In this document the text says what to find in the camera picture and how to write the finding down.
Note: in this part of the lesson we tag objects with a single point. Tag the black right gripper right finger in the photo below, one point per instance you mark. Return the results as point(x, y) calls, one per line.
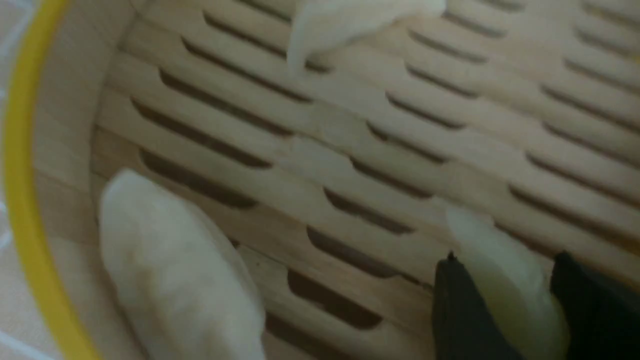
point(602, 314)

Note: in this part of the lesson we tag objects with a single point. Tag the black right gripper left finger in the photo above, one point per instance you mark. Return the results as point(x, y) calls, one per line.
point(462, 326)

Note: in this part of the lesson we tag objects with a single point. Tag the white dumpling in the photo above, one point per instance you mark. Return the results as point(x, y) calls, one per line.
point(513, 283)
point(182, 285)
point(323, 25)

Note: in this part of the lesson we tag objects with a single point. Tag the bamboo steamer tray yellow rim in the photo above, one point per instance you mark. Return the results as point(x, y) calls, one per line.
point(333, 182)

